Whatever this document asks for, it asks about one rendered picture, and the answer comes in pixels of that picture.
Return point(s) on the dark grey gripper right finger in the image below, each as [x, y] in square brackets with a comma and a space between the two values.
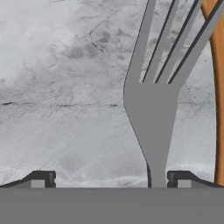
[182, 178]

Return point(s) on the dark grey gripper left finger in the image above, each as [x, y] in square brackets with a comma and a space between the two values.
[40, 178]

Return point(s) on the grey metal fork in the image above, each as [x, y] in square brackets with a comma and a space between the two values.
[151, 110]

